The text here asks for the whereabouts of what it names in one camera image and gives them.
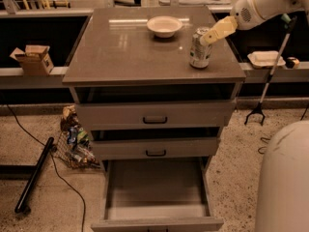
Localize yellow black tape measure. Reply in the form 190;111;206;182
286;57;300;69

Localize black floor cable left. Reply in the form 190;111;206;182
0;103;87;232

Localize bottom grey drawer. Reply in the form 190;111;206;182
91;158;223;232

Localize brown cardboard box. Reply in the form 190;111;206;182
10;44;54;76

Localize top grey drawer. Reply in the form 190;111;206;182
75;101;235;131

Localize middle grey drawer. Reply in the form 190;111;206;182
92;137;219;160

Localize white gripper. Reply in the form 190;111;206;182
200;0;283;45

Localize grey drawer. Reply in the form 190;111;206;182
92;137;219;160
91;158;223;232
75;101;235;131

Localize grey drawer cabinet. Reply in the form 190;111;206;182
62;6;247;232

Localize grabber reacher tool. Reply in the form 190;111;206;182
244;14;297;126

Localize white foam takeout tray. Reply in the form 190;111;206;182
247;50;286;69

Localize black metal floor bar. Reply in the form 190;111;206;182
14;137;54;214

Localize white paper bowl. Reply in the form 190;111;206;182
147;16;183;39

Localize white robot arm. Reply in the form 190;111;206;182
200;0;309;232

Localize silver green 7up can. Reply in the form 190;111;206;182
189;27;212;69

